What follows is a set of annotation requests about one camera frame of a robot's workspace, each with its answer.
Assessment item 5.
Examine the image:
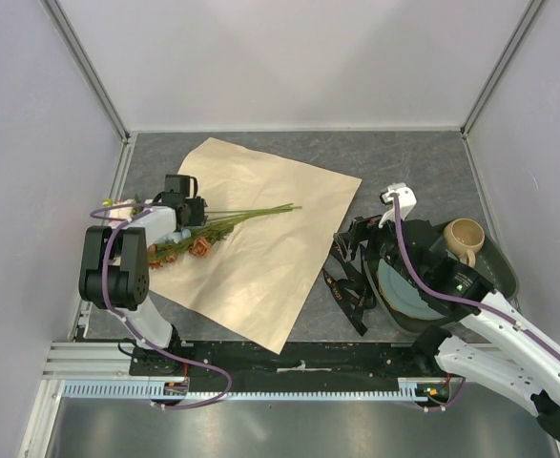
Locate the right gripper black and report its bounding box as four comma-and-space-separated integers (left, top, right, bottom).
334, 206, 424, 288

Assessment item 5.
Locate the artificial flower bunch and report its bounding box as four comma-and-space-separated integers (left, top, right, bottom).
82, 192, 297, 275

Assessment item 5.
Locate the black ribbon gold lettering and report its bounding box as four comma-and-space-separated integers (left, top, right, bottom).
321, 243, 376, 336

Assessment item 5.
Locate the orange wrapping paper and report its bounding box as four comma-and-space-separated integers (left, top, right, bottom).
151, 138, 361, 353

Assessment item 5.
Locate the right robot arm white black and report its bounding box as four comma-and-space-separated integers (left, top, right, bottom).
324, 217, 560, 443

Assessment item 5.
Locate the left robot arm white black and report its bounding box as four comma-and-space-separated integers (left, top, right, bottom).
78, 192, 207, 375

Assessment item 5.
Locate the blue-grey ceramic plate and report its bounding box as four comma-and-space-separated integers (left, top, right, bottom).
377, 261, 437, 321

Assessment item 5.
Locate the beige ceramic mug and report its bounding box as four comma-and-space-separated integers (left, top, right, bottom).
443, 218, 486, 268

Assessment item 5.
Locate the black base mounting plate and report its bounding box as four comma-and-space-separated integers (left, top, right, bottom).
129, 341, 446, 391

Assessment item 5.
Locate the dark green tray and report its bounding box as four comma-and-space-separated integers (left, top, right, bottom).
364, 219, 519, 336

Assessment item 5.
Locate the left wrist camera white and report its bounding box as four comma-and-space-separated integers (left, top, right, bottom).
164, 174, 198, 198

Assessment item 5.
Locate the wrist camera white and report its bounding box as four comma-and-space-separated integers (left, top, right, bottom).
164, 174, 198, 198
378, 182, 417, 228

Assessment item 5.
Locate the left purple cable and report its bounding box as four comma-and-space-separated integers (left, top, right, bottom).
91, 202, 236, 411

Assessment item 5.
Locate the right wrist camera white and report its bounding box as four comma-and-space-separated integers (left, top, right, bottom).
378, 182, 417, 228

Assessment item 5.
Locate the grey slotted cable duct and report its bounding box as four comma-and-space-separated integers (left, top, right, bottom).
61, 380, 428, 403

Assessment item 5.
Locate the left aluminium frame post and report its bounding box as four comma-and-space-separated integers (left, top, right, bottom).
41, 0, 131, 144

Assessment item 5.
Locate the aluminium frame post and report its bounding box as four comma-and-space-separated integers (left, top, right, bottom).
460, 0, 547, 140
41, 0, 131, 144

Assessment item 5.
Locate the right aluminium frame post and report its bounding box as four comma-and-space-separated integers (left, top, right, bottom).
460, 0, 547, 140

